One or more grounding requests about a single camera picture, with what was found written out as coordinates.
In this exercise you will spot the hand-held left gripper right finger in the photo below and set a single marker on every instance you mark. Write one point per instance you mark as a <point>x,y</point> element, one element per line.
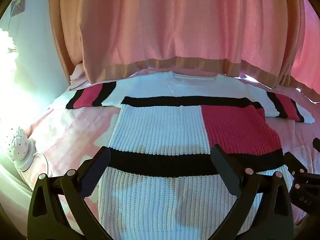
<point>221,160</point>

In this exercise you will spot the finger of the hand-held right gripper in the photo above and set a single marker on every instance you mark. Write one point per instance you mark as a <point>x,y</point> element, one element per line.
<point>317,145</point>
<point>295,162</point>

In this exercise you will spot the pink patterned blanket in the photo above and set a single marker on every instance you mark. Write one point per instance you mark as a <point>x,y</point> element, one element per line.
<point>72,132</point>

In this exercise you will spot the pink pillow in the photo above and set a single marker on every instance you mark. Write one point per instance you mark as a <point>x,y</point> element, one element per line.
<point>78,76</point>

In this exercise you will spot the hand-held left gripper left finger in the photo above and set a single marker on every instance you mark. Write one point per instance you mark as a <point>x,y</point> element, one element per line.
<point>101,160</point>

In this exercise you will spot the white perforated lamp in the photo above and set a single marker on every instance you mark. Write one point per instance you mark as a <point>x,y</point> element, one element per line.
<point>17,142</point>

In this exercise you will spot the white fluffy decoration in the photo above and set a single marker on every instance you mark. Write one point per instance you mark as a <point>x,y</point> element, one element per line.
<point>7,46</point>

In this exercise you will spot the white pink black knitted sweater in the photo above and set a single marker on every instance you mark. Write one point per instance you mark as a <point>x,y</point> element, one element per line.
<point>162,132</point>

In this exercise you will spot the pink curtain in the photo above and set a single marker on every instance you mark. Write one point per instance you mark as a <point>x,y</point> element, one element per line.
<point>175,22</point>

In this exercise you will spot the wall socket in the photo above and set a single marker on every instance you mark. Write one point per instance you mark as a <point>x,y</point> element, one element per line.
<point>18,6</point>

